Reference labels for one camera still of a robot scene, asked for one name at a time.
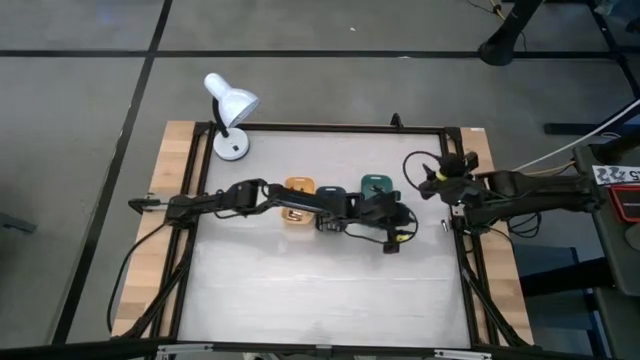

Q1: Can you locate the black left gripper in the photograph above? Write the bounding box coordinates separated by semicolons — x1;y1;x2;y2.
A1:
348;191;417;237

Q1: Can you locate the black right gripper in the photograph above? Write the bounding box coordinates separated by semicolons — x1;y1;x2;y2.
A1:
417;152;484;207

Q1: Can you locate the teal plastic bin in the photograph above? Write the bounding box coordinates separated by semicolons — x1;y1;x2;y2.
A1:
359;173;397;202

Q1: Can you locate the slate blue plastic bin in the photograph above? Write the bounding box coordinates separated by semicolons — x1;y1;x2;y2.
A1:
314;185;350;235

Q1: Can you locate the yellow plastic bin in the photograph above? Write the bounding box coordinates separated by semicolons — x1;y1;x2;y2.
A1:
281;175;318;226

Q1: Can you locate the black stand pole with base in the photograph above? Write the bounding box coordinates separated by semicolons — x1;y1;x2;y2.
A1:
477;0;546;68

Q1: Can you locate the white desk lamp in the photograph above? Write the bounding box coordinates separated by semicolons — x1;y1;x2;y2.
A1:
202;72;262;163

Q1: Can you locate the white fiducial marker label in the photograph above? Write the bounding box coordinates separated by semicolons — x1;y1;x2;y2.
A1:
592;164;640;187

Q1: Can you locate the red framed device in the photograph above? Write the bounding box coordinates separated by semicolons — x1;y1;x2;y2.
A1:
608;183;640;225

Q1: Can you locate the dark equipment cart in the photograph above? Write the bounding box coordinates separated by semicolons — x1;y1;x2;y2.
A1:
572;143;640;360

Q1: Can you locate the black overhead crossbar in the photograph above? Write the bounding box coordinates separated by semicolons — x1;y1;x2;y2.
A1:
0;338;640;360

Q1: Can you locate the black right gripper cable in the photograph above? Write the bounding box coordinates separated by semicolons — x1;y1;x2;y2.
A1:
401;149;444;191

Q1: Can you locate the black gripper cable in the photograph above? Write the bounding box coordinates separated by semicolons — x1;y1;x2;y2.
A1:
401;149;444;191
343;207;420;245

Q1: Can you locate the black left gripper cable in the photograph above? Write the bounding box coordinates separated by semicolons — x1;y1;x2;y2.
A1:
343;207;420;245

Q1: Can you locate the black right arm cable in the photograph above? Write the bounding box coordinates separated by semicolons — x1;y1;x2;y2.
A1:
505;212;544;240

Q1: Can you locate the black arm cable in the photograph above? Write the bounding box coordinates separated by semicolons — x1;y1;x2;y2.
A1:
505;212;544;240
106;219;169;335

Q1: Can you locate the yellow right arm cable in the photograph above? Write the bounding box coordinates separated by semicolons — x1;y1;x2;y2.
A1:
522;160;577;177

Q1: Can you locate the white cable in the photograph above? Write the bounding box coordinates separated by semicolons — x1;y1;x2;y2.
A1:
508;98;640;175

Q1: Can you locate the black table leg frame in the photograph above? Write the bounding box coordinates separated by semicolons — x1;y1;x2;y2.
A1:
543;0;640;137

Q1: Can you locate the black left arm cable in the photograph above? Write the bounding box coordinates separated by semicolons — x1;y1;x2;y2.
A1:
106;219;169;335

